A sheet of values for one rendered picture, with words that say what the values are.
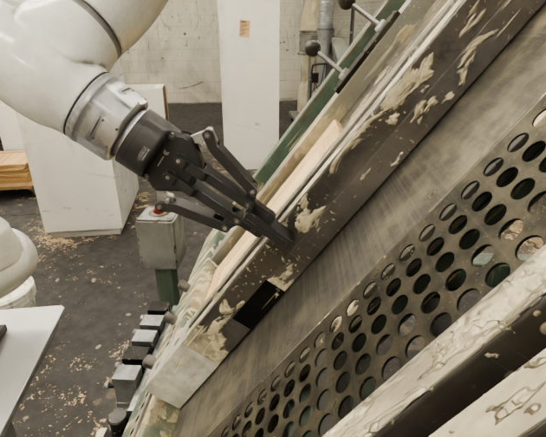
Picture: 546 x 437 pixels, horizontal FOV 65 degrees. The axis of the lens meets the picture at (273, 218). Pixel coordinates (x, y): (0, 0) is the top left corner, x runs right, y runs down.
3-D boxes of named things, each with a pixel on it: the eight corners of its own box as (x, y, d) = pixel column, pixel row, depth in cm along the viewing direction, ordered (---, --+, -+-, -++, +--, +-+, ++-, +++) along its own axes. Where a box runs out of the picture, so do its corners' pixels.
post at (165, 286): (178, 415, 177) (159, 257, 146) (193, 416, 177) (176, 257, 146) (175, 427, 172) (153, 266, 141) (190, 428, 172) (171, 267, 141)
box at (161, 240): (152, 252, 149) (146, 205, 142) (186, 253, 149) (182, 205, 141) (141, 270, 138) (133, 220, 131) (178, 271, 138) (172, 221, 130)
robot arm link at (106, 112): (88, 76, 45) (138, 111, 46) (121, 68, 53) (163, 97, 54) (53, 145, 48) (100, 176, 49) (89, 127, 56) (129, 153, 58)
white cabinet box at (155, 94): (128, 138, 601) (120, 84, 571) (171, 136, 608) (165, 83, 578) (122, 146, 560) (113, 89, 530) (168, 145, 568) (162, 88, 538)
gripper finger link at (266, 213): (239, 198, 55) (252, 179, 54) (271, 219, 56) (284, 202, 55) (237, 202, 54) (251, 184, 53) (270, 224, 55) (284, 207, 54)
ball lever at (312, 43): (346, 87, 97) (304, 52, 101) (357, 72, 96) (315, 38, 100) (341, 83, 94) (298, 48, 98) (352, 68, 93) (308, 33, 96)
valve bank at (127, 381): (152, 343, 134) (143, 277, 124) (198, 344, 133) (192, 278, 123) (78, 508, 88) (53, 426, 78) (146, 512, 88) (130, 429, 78)
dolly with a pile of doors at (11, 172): (5, 179, 443) (-3, 150, 431) (58, 177, 450) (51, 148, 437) (-24, 201, 388) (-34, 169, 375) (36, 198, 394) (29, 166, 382)
